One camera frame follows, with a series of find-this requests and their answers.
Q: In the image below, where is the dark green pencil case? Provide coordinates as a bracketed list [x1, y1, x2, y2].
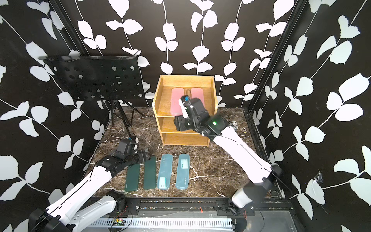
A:
[125, 164, 140, 192]
[144, 156, 157, 190]

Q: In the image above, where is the pink pencil case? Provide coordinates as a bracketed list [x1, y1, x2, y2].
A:
[170, 88, 185, 117]
[190, 88, 205, 106]

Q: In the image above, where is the light blue pencil case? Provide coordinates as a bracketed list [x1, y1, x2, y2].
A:
[157, 154, 173, 190]
[175, 154, 190, 190]

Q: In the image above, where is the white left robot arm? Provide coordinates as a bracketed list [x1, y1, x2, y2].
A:
[28, 148, 150, 232]

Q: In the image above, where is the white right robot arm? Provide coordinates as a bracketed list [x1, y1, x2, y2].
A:
[174, 95, 282, 214]

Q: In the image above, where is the wooden shelf unit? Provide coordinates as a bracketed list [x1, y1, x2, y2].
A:
[152, 74, 218, 147]

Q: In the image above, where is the small printed card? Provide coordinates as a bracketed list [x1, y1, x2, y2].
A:
[229, 121, 238, 130]

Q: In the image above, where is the black music stand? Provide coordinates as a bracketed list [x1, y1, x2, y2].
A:
[39, 56, 145, 129]

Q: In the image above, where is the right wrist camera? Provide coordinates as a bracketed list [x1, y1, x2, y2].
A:
[178, 95, 193, 119]

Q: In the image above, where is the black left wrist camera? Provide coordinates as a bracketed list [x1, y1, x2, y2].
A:
[117, 139, 138, 159]

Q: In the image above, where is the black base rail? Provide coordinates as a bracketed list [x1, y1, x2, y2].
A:
[119, 197, 293, 218]

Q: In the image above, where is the white perforated cable duct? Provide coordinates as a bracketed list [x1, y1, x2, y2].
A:
[88, 218, 235, 230]

